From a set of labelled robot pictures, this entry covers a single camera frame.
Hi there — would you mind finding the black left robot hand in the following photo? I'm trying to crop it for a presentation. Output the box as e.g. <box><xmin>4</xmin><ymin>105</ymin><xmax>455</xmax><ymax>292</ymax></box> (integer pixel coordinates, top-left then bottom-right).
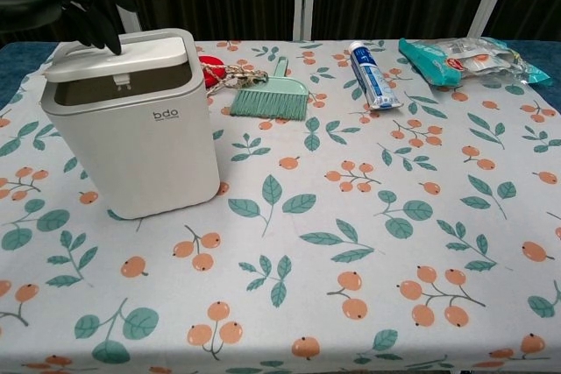
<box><xmin>25</xmin><ymin>0</ymin><xmax>138</xmax><ymax>56</ymax></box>

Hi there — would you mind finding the white plastic container lid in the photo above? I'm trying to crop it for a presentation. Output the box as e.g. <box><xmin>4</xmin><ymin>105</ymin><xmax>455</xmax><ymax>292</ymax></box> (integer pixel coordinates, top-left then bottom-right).
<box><xmin>44</xmin><ymin>36</ymin><xmax>188</xmax><ymax>84</ymax></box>

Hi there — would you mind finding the white desktop trash bin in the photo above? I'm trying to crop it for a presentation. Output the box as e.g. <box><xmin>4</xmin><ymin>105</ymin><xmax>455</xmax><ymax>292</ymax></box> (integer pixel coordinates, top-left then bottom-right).
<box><xmin>38</xmin><ymin>28</ymin><xmax>221</xmax><ymax>221</ymax></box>

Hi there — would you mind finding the red round disc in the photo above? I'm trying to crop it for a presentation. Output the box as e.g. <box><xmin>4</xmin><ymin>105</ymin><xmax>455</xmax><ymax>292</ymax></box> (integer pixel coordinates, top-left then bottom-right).
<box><xmin>199</xmin><ymin>53</ymin><xmax>229</xmax><ymax>88</ymax></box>

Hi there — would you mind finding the green hand brush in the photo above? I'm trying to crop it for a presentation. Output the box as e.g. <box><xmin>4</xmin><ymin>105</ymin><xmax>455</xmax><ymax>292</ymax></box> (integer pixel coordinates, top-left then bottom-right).
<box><xmin>230</xmin><ymin>88</ymin><xmax>308</xmax><ymax>122</ymax></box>

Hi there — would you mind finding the blue white toothpaste tube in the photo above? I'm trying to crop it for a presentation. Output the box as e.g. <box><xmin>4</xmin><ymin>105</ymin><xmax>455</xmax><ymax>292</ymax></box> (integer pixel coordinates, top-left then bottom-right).
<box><xmin>348</xmin><ymin>40</ymin><xmax>403</xmax><ymax>111</ymax></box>

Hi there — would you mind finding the floral fruit print tablecloth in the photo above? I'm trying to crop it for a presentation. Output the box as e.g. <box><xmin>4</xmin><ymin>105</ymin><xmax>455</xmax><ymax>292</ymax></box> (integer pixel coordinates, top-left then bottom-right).
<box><xmin>0</xmin><ymin>39</ymin><xmax>561</xmax><ymax>374</ymax></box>

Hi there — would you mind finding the teal wet wipes pack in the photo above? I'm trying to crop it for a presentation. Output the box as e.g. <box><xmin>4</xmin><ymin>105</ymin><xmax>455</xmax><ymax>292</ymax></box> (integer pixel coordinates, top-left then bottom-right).
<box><xmin>398</xmin><ymin>38</ymin><xmax>552</xmax><ymax>88</ymax></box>

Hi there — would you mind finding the clear plastic snack bag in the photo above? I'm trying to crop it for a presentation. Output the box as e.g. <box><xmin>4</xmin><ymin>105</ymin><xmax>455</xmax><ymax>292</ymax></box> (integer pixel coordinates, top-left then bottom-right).
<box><xmin>433</xmin><ymin>36</ymin><xmax>534</xmax><ymax>86</ymax></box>

